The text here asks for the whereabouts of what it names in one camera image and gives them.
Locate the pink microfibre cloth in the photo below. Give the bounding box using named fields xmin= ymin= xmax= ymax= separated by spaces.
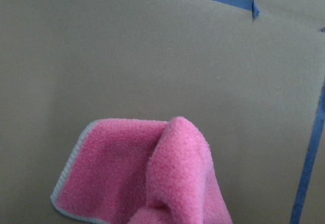
xmin=50 ymin=117 xmax=232 ymax=223

